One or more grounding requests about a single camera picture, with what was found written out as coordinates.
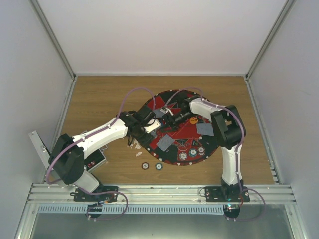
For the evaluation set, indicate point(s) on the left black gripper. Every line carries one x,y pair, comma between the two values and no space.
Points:
144,142

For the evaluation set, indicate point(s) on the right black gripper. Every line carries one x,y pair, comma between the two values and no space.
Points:
168,118

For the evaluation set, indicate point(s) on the orange big blind button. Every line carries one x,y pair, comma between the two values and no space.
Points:
193,120

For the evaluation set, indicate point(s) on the red black chip stack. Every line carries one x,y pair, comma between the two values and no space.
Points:
145,166

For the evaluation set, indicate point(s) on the dealt blue playing card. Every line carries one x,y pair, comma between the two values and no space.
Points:
205,129

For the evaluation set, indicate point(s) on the purple chips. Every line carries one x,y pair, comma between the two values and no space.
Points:
183,156

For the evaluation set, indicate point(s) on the teal chips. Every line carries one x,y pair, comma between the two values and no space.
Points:
193,153

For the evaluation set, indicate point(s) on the red chips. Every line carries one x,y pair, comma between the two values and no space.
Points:
201,151

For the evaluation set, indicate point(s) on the teal blue chip stack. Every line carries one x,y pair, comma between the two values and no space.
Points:
158,166

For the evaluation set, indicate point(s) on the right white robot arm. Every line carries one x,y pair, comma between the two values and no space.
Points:
228,130

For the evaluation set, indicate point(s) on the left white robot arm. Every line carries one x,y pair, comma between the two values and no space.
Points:
68,155

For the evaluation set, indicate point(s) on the white plastic wrap scraps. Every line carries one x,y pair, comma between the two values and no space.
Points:
133,144

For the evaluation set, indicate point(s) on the round red black poker mat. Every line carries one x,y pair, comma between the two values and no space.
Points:
190,143

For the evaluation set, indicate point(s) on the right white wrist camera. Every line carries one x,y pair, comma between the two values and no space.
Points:
166,110

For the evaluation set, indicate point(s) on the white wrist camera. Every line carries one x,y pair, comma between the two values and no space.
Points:
166,110
152,125

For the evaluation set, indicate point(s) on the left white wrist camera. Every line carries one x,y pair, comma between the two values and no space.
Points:
152,125

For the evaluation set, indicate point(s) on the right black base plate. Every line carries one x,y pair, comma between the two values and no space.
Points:
214,194

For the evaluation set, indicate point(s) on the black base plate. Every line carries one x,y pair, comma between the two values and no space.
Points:
100,195
214,194

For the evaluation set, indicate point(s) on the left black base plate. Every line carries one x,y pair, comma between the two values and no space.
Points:
100,195

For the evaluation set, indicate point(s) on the slotted grey cable duct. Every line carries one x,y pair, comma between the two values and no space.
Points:
133,209

